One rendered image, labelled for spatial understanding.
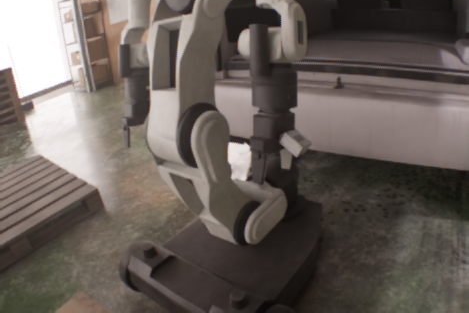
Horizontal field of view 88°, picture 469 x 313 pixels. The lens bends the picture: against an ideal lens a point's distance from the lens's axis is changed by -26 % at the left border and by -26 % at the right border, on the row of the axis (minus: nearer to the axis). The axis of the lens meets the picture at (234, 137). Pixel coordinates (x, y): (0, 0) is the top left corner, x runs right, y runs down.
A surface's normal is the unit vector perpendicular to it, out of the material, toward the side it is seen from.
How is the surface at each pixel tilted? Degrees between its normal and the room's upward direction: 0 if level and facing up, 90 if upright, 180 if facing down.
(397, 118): 85
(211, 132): 90
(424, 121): 85
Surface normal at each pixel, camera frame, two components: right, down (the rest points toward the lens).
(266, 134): -0.62, 0.18
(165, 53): 0.79, 0.13
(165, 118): -0.60, -0.04
